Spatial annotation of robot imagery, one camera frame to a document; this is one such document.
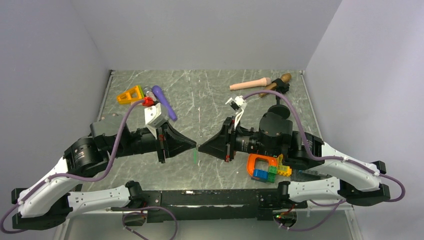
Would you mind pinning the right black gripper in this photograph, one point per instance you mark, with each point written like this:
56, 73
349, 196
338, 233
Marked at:
224, 144

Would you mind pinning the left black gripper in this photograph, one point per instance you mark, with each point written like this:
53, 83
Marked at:
171, 140

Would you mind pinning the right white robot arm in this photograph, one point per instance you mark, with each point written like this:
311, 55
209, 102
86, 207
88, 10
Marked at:
347, 179

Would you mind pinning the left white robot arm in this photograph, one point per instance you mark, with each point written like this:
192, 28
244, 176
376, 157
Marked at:
52, 200

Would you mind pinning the purple tube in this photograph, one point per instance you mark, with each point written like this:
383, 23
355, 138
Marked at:
160, 96

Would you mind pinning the blue toy brick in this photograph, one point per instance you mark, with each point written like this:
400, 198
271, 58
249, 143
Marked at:
260, 175

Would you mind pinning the orange curved track piece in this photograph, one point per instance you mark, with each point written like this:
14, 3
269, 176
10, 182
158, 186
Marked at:
255, 160

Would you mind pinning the glitter tube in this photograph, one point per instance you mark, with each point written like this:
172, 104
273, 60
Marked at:
148, 92

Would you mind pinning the green toy brick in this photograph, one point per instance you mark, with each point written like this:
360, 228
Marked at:
271, 173

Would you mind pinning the orange triangle toy block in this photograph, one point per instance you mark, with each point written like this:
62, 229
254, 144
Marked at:
131, 95

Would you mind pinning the yellow toy brick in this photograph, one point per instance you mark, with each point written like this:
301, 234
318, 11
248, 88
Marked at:
283, 170

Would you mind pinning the black microphone stand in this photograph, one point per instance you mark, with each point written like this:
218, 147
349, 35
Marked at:
279, 108

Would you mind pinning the gold microphone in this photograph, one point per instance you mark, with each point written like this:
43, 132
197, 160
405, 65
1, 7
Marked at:
280, 84

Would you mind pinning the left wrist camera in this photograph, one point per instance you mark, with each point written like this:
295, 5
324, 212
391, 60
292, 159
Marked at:
155, 115

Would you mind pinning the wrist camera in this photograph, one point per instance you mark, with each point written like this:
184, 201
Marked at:
155, 115
238, 104

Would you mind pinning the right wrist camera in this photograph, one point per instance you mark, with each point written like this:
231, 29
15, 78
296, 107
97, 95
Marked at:
238, 104

